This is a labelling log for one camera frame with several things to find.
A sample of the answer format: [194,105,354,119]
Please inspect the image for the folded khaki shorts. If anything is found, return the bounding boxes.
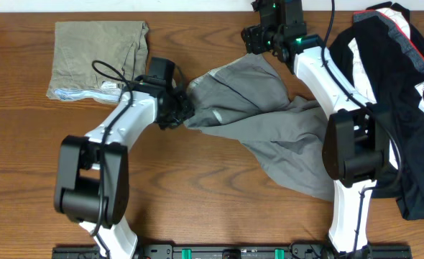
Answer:
[46,21,149,104]

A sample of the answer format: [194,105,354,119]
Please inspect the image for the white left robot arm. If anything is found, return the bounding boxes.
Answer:
[52,79,194,258]

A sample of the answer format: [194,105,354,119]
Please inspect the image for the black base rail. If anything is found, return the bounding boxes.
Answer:
[52,243,413,259]

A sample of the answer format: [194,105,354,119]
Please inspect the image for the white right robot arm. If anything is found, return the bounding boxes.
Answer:
[241,24,394,258]

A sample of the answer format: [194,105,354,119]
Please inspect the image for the grey shorts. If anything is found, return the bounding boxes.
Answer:
[185,54,334,201]

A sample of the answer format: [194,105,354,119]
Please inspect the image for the black white red shirt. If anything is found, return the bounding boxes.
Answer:
[329,1,424,220]

